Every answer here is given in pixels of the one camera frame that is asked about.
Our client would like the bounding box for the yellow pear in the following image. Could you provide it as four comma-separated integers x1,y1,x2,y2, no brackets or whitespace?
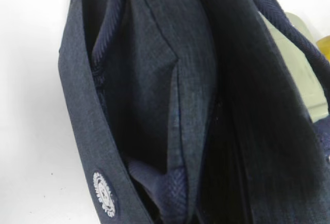
317,35,330,61

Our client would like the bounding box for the green lid glass container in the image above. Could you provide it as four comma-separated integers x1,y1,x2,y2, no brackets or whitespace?
262,17,328,122

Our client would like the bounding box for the dark navy fabric bag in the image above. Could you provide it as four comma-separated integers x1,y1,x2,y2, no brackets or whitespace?
58,0,329,223

